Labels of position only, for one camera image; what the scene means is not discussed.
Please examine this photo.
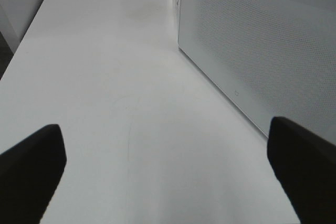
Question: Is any white microwave door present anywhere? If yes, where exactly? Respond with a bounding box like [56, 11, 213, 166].
[178, 0, 335, 143]

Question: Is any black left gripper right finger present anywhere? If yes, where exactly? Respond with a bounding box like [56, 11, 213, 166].
[267, 116, 335, 223]

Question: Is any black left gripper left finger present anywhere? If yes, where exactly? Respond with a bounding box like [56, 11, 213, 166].
[1, 124, 67, 223]

